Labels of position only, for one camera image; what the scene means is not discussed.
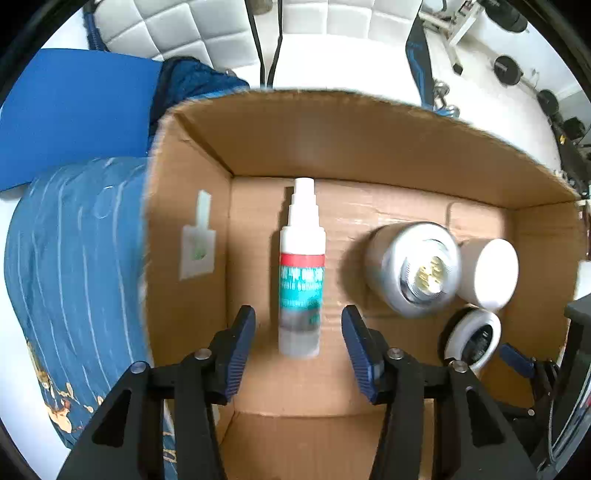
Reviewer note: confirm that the black blue gaming chair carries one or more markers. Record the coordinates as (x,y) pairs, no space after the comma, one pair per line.
(421,64)

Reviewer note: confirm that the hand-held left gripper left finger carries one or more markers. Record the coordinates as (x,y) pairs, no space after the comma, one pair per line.
(239,341)

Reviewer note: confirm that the white weight bench frame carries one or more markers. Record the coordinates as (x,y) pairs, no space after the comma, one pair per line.
(450,27)

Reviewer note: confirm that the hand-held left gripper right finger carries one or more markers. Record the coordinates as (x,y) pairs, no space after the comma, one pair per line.
(358,344)

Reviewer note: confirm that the white round case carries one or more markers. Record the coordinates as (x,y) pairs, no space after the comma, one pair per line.
(473,339)

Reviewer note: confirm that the white tufted headboard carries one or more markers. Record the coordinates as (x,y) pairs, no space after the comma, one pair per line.
(249,32)

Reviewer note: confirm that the white spray bottle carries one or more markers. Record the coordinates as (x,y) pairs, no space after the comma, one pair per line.
(301,272)

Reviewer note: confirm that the chrome dumbbell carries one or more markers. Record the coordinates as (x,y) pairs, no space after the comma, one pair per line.
(444,99)

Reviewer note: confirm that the blue mat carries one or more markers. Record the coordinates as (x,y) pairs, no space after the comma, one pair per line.
(78,115)

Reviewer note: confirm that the blue patterned blanket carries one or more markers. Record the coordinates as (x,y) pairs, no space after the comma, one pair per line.
(78,295)

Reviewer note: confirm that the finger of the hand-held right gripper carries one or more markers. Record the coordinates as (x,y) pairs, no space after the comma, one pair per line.
(519,360)

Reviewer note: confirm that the black weight plate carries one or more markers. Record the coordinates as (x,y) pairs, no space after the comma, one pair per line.
(505,14)
(508,70)
(548,102)

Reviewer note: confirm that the dark blue cloth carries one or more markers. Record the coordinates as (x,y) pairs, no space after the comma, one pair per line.
(196,92)

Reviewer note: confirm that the cardboard box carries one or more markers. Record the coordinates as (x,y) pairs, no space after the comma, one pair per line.
(369,194)

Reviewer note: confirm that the white plastic jar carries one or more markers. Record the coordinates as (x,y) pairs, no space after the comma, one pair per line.
(489,273)

